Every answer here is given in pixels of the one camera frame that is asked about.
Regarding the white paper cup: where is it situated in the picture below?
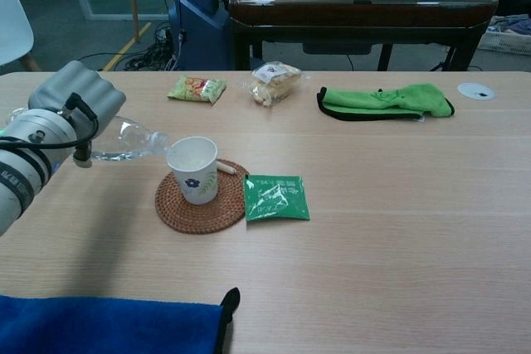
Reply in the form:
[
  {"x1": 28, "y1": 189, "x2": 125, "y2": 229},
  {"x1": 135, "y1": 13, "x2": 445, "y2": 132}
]
[{"x1": 165, "y1": 136, "x2": 220, "y2": 206}]

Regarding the green microfiber cloth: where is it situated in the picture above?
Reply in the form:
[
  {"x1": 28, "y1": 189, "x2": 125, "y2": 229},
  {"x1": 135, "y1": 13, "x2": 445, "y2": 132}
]
[{"x1": 316, "y1": 83, "x2": 456, "y2": 122}]

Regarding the brown woven round coaster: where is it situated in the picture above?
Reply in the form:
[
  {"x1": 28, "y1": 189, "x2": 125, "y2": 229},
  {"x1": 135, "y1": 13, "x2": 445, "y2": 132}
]
[{"x1": 154, "y1": 158, "x2": 251, "y2": 235}]

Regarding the clear plastic bottle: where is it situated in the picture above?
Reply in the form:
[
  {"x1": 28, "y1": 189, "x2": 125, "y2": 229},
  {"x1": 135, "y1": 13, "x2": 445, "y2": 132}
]
[{"x1": 0, "y1": 107, "x2": 175, "y2": 163}]

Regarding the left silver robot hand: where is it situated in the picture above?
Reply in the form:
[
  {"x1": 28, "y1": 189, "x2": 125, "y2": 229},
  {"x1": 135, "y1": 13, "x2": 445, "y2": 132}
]
[{"x1": 27, "y1": 60, "x2": 127, "y2": 139}]

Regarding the white plastic basket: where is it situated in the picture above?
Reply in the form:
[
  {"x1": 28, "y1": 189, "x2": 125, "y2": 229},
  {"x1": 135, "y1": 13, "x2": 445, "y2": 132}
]
[{"x1": 476, "y1": 30, "x2": 531, "y2": 56}]

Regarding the clear bag of bread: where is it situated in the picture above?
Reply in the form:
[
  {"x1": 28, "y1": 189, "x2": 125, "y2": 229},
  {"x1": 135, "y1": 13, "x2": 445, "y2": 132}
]
[{"x1": 238, "y1": 61, "x2": 310, "y2": 109}]

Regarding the blue microfiber cloth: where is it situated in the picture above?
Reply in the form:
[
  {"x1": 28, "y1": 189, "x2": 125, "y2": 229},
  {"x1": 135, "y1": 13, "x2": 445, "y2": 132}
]
[{"x1": 0, "y1": 286, "x2": 241, "y2": 354}]

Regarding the blue machine base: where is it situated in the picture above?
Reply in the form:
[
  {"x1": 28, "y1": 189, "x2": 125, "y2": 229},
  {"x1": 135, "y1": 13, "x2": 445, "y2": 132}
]
[{"x1": 168, "y1": 0, "x2": 233, "y2": 71}]

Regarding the green snack packet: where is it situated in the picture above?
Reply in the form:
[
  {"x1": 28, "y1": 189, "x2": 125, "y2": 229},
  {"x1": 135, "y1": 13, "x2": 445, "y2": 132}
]
[{"x1": 167, "y1": 75, "x2": 227, "y2": 105}]

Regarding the black cable tangle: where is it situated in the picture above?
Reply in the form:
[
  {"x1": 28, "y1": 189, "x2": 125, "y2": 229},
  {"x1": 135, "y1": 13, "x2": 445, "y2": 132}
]
[{"x1": 72, "y1": 22, "x2": 180, "y2": 72}]

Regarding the green tea sachet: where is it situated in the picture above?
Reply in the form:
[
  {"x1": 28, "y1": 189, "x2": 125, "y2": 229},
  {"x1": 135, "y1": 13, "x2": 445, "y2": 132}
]
[{"x1": 243, "y1": 174, "x2": 311, "y2": 222}]

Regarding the white chair with wooden legs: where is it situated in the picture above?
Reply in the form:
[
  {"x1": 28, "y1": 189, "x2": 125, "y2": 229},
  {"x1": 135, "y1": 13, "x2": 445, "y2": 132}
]
[{"x1": 0, "y1": 0, "x2": 41, "y2": 72}]

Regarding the brown mahjong table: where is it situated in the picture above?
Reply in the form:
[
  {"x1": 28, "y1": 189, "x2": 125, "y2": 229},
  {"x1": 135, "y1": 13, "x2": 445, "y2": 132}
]
[{"x1": 227, "y1": 0, "x2": 499, "y2": 72}]

